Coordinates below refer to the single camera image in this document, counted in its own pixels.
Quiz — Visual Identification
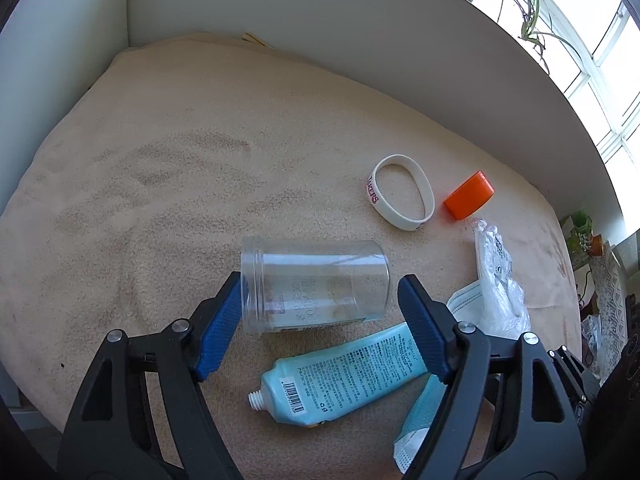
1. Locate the orange cap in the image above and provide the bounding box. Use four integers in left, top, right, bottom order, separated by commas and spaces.
442, 170, 495, 220

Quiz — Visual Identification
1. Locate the tan blanket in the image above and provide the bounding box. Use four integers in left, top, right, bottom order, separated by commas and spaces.
0, 32, 584, 480

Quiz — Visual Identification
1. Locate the clear plastic bag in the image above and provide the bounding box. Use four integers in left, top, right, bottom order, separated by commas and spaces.
472, 218, 531, 339

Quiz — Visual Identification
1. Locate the teal and white sachet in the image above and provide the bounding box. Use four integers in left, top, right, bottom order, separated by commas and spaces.
393, 373, 449, 475

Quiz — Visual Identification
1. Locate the white wristband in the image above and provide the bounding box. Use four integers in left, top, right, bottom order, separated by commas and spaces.
366, 153, 435, 232

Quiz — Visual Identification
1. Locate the crumpled clear plastic wrap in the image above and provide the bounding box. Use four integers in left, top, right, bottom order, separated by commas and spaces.
579, 312, 602, 367

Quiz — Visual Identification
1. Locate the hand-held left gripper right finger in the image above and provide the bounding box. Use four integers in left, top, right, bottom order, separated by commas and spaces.
397, 274, 587, 480

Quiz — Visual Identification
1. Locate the light blue tube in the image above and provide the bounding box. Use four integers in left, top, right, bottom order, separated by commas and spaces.
248, 322, 431, 429

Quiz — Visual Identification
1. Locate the white lace cloth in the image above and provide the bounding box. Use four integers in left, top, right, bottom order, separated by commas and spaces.
590, 242, 629, 334

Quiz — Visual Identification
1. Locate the blue face mask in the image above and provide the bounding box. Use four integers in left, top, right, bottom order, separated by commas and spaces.
446, 282, 484, 329

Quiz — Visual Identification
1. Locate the clear plastic jar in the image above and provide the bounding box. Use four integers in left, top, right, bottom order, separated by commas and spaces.
240, 236, 391, 335

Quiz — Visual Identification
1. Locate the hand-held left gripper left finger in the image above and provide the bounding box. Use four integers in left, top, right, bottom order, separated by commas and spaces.
56, 271, 246, 480

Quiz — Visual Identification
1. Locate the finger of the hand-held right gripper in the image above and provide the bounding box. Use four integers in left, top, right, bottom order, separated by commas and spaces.
547, 344, 602, 426

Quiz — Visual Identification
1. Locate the white framed window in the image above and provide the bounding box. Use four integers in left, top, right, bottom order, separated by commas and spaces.
395, 0, 640, 233

